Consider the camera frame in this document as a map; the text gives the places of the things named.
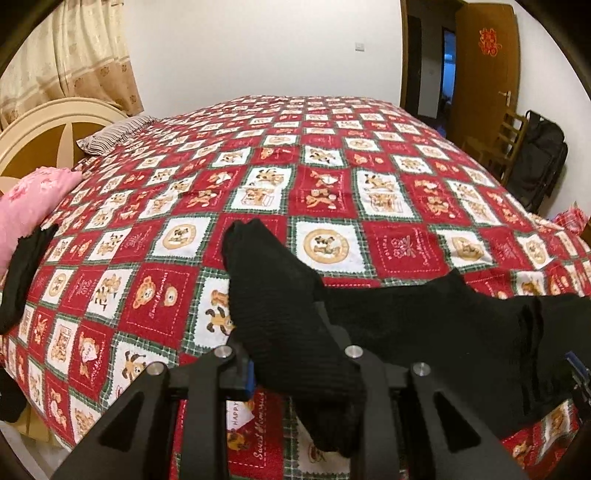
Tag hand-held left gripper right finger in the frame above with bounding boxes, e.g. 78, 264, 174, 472
316, 300, 529, 480

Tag beige patterned curtain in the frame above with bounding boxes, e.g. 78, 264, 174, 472
0, 0, 145, 130

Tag wooden door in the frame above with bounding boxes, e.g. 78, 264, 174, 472
450, 4, 522, 158

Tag wooden chair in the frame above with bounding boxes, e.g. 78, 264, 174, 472
464, 108, 527, 185

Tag striped pillow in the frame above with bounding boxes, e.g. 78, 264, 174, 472
76, 115, 160, 155

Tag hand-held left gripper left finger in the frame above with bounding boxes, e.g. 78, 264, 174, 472
53, 330, 254, 480

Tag dark cloth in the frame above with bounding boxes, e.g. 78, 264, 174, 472
0, 369, 28, 423

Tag pink fluffy pillow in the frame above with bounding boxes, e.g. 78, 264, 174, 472
0, 167, 84, 278

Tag red printed bedspread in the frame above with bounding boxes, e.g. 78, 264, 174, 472
0, 95, 591, 480

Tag black backpack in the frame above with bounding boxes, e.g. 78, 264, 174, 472
505, 110, 568, 215

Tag red paper door decoration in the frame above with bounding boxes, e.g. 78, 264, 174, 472
479, 28, 502, 57

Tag dark wooden door frame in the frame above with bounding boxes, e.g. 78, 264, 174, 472
399, 0, 458, 121

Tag cream wooden headboard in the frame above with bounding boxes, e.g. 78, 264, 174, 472
0, 97, 127, 178

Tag black pants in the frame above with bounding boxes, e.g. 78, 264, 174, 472
222, 219, 591, 453

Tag black cloth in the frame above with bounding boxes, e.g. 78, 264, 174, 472
0, 224, 60, 335

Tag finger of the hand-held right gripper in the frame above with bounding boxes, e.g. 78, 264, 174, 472
563, 351, 591, 416

